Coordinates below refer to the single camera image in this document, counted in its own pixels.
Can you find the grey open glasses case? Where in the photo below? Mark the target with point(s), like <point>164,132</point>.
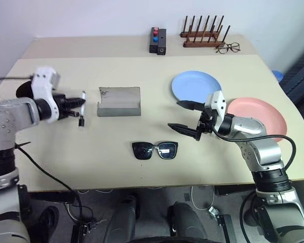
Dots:
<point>119,103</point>

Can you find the plain black box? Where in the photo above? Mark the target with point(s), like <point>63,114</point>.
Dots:
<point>162,41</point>

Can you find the blue bottle cap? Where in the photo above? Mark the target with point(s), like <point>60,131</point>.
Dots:
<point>278,76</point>

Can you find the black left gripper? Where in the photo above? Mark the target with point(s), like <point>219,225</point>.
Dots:
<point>61,106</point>

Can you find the pink plate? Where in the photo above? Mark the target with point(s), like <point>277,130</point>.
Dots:
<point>263,114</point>

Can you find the brown wooden dish rack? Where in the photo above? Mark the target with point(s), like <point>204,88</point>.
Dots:
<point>200,43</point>

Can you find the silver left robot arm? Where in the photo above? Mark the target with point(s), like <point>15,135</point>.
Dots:
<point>7,114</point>

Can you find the blue plate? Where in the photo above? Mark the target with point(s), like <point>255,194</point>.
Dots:
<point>192,84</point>

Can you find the black sunglasses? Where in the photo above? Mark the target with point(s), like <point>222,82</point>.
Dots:
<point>142,150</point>

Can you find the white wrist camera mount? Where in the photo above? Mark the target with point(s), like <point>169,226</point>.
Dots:
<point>44,87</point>
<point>220,103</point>

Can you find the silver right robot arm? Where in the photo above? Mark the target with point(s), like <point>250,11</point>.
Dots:
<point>266,152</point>

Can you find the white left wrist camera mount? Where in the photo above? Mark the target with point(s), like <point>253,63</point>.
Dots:
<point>44,87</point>

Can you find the white marker with black cap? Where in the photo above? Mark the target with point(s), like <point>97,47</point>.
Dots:
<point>81,122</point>

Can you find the dark chair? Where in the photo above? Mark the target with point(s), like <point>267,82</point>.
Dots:
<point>300,81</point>

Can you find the black table bracket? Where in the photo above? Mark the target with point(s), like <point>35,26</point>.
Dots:
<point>233,190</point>
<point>53,197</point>

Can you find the black box with coloured buttons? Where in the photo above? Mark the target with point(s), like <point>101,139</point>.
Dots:
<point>154,40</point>

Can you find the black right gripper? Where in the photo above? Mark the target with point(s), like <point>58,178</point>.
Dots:
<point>205,121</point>

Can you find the brown round-rimmed eyeglasses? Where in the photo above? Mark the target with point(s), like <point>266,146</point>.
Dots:
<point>234,47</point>

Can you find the black oval foot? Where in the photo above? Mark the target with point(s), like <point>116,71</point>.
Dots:
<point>48,221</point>

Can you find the black power adapter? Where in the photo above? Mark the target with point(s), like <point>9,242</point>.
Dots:
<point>79,231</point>

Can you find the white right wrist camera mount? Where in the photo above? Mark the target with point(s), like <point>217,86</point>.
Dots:
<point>220,103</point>

